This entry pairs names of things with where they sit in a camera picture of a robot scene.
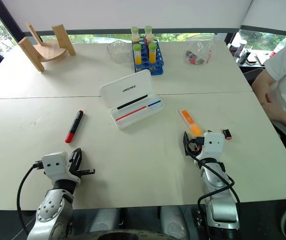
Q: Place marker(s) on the thin red pen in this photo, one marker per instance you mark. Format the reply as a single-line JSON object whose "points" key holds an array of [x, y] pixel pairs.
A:
{"points": [[131, 113]]}

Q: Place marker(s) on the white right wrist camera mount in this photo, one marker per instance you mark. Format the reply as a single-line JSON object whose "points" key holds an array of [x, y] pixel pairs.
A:
{"points": [[213, 145]]}

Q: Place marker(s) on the black pen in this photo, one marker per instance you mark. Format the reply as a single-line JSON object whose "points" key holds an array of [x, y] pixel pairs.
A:
{"points": [[132, 102]]}

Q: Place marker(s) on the clear glass bowl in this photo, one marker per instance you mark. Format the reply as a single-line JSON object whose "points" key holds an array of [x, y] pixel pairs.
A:
{"points": [[119, 51]]}

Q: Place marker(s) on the small black and red block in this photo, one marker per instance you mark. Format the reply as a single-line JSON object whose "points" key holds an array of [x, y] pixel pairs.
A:
{"points": [[227, 134]]}

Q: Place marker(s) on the blue test tube rack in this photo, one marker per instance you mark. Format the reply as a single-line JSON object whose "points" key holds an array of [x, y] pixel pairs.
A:
{"points": [[157, 67]]}

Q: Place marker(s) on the green cap tube orange liquid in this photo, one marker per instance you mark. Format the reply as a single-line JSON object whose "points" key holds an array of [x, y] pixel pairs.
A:
{"points": [[152, 53], [137, 55]]}

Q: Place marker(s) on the red and black marker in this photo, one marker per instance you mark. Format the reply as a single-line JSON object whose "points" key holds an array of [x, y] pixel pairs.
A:
{"points": [[74, 126]]}

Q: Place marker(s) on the bamboo wooden stand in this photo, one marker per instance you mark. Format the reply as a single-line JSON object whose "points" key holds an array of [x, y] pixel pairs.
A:
{"points": [[51, 51]]}

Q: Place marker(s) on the white open pencil case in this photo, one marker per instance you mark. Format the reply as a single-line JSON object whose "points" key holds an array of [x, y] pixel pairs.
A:
{"points": [[127, 87]]}

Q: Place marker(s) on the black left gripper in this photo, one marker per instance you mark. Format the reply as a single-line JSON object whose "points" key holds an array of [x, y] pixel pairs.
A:
{"points": [[75, 171]]}

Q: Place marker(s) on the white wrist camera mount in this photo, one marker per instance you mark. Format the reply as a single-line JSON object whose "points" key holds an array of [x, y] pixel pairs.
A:
{"points": [[55, 165], [213, 145]]}

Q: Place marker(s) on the white and red cup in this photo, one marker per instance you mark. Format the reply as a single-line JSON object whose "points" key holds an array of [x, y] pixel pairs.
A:
{"points": [[240, 47]]}

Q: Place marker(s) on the short blue pen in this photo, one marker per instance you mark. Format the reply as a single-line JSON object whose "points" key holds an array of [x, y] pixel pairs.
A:
{"points": [[154, 103]]}

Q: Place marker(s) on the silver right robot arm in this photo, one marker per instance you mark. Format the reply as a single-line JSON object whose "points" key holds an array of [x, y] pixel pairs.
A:
{"points": [[217, 186]]}

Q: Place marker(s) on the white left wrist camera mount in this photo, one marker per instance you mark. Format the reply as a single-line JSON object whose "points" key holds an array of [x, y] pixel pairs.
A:
{"points": [[55, 165]]}

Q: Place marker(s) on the clear plastic bag of parts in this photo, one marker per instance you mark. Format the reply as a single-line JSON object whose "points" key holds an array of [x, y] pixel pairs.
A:
{"points": [[199, 53]]}

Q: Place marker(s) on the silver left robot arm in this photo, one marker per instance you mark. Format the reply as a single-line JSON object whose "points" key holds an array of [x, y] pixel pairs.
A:
{"points": [[50, 212]]}

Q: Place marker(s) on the green cap tube brown content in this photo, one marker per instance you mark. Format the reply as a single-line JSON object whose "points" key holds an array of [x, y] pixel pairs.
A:
{"points": [[135, 35], [148, 33]]}

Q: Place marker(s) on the person bare forearm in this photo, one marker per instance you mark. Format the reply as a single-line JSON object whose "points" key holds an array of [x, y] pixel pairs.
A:
{"points": [[277, 110]]}

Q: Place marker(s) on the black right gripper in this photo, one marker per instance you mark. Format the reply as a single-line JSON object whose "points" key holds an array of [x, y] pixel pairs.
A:
{"points": [[197, 143]]}

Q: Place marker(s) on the plastic bottle with red cap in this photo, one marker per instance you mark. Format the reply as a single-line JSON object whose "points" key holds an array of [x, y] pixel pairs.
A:
{"points": [[282, 46]]}

